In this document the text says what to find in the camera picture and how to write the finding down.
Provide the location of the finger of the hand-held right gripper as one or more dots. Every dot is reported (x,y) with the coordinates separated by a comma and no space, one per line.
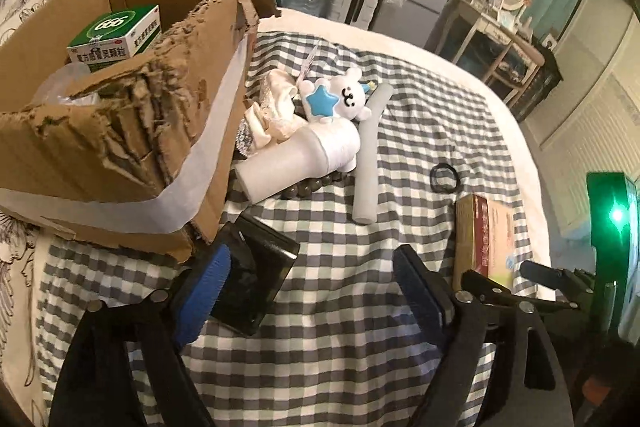
(482,282)
(542,274)

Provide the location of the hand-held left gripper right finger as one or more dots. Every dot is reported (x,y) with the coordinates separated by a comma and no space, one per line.
(422,292)

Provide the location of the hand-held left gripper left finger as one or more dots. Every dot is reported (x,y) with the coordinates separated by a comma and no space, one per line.
(205,292)

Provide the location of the tan medicine box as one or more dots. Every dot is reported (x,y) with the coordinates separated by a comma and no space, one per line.
(485,232)

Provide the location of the black wallet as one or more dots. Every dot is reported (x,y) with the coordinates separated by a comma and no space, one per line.
(260,267)

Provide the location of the white foam tube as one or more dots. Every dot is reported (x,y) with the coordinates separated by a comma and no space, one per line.
(367,177)

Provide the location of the torn cardboard box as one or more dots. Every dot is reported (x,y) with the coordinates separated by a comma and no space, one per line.
(125,147)

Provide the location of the white plastic bottle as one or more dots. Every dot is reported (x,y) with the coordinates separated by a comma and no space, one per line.
(300,152)

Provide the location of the cream lace cloth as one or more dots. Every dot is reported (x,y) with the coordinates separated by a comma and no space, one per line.
(275,107)

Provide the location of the white plush toy blue star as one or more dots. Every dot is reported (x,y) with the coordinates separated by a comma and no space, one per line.
(340,94)

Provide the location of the green white medicine box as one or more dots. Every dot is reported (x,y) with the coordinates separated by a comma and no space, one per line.
(115,32)

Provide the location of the grey white checked cloth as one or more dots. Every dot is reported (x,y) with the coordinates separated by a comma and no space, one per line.
(350,332)

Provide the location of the cream louvered closet doors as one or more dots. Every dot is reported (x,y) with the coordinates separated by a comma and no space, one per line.
(595,107)

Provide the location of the dark cabinet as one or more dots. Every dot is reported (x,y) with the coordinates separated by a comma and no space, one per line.
(542,77)

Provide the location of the cream dressing table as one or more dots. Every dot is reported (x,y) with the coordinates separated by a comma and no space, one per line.
(500,37)

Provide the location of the clear plastic bag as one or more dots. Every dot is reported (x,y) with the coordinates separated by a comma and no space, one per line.
(60,87)

